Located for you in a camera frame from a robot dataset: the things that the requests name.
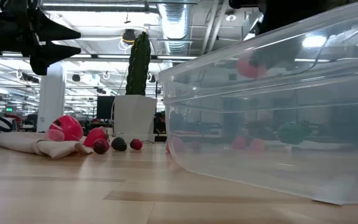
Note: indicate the blackberry toy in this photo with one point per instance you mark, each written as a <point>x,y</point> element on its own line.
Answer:
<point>119,144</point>

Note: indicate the clear plastic tupperware container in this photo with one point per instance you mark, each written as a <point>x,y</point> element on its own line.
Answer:
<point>275,168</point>

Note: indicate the red cherry toy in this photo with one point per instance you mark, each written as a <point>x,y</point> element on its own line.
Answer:
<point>136,144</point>

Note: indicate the tall green cactus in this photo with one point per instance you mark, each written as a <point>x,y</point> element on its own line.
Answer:
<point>138,65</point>

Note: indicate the black background monitor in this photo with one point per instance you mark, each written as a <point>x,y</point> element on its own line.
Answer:
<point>105,107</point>

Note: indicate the red strawberry toy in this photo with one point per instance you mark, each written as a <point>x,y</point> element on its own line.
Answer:
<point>94,136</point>

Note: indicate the black ceiling device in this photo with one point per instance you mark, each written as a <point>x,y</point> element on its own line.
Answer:
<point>129,35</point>

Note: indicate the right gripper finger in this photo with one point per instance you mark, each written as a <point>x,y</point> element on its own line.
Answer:
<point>263,49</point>
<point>278,51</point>

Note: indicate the dark red raspberry toy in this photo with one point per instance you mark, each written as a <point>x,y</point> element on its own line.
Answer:
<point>101,146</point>

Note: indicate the white angular plant pot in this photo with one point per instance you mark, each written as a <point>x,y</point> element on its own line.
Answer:
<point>134,115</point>

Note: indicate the beige cloth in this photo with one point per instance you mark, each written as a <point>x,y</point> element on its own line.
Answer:
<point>20,141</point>

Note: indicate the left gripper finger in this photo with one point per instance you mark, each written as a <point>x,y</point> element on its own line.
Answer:
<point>53,32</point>
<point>48,54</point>

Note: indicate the silver ceiling air duct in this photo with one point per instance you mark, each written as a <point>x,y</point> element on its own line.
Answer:
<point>176,28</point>

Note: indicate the white building pillar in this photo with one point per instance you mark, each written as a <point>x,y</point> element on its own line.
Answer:
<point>51,99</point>

